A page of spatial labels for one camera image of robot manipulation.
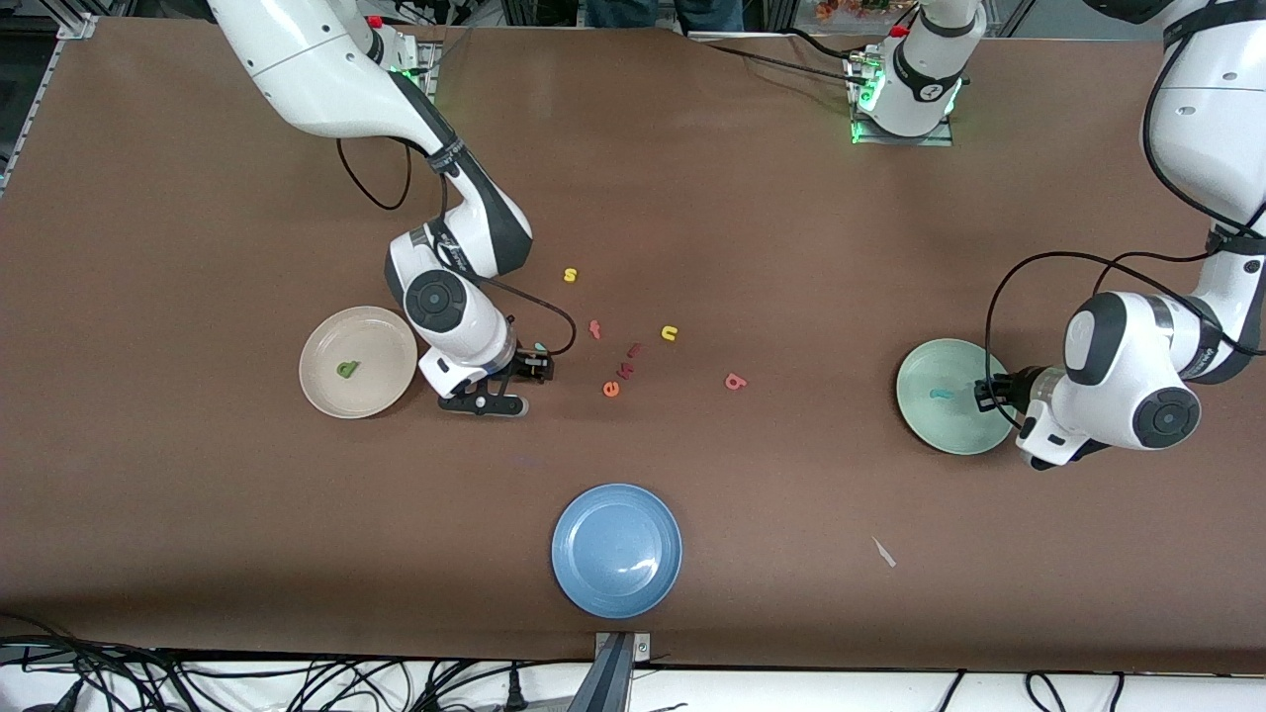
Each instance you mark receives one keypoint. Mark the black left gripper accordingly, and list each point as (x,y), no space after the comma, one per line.
(1016,386)

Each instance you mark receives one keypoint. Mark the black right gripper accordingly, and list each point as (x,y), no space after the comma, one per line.
(525,363)

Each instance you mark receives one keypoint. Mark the green letter p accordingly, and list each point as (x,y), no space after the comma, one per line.
(346,371)

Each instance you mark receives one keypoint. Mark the pink-red letter b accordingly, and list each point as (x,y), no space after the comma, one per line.
(738,384)

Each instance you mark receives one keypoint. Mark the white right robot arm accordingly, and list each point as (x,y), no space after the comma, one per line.
(475,326)

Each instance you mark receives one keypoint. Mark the pale green plate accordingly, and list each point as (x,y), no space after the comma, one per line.
(940,425)

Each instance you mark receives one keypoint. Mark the beige brown plate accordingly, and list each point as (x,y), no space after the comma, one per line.
(376,336)

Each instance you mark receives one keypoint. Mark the blue plate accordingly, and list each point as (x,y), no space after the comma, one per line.
(613,544)

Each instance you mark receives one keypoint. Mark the white tape scrap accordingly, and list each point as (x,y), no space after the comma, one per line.
(883,551)

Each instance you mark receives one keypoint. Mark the black power plug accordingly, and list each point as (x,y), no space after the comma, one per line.
(514,692)

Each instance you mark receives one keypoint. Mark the brown table cover sheet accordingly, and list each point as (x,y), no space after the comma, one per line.
(198,514)

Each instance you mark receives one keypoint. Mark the person in blue jeans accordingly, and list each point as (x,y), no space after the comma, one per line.
(663,12)

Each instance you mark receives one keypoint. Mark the orange background clutter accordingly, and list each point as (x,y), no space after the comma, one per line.
(841,10)

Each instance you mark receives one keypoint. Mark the aluminium profile with bracket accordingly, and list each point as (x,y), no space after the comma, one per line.
(613,682)

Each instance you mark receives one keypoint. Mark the aluminium frame rail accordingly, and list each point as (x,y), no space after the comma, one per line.
(30,109)

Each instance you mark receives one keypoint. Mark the aluminium frame corner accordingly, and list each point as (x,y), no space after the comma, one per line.
(74,25)

